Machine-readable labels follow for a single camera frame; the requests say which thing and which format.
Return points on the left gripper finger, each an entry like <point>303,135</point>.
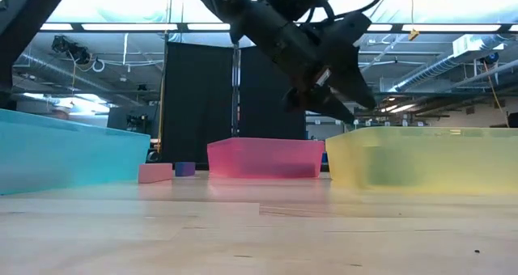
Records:
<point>319,103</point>
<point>354,85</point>

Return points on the red translucent plastic bin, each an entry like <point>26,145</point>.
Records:
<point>263,155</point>

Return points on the blue rectangular block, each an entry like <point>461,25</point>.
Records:
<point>185,169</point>

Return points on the pink rectangular block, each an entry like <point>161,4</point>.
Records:
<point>155,173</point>

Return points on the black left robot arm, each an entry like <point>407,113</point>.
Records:
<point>24,24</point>

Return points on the lit fluorescent tube lamp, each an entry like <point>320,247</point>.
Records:
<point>398,108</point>

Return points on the black folding screen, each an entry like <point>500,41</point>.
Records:
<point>198,105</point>

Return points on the yellow translucent plastic bin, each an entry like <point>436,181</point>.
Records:
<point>445,162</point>

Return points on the white ceiling air unit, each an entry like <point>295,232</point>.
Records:
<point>473,44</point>

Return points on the dark gray cabinet panel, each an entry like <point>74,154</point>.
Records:
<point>119,123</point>

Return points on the black ceiling-hung device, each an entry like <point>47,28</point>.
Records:
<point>70,48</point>

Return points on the person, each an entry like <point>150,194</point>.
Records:
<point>60,112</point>

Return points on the teal translucent plastic bin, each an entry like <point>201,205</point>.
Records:
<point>60,153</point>

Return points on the silver ribbed ventilation duct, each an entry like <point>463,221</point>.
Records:
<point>429,70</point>
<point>48,68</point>

